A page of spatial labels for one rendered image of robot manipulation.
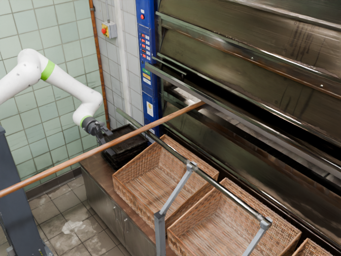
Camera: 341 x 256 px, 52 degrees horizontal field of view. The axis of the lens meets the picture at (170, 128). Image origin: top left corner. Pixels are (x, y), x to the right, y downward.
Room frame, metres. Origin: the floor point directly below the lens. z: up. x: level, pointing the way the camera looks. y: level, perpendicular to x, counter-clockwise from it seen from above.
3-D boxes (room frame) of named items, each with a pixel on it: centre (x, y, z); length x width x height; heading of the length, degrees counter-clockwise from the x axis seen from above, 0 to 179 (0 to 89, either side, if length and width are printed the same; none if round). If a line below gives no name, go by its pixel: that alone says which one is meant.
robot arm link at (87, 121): (1.73, 0.47, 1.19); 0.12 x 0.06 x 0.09; 128
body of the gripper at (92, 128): (1.67, 0.42, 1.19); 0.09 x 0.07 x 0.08; 38
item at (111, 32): (2.60, 0.44, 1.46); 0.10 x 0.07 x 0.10; 38
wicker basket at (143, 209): (1.74, 0.05, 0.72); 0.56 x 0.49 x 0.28; 39
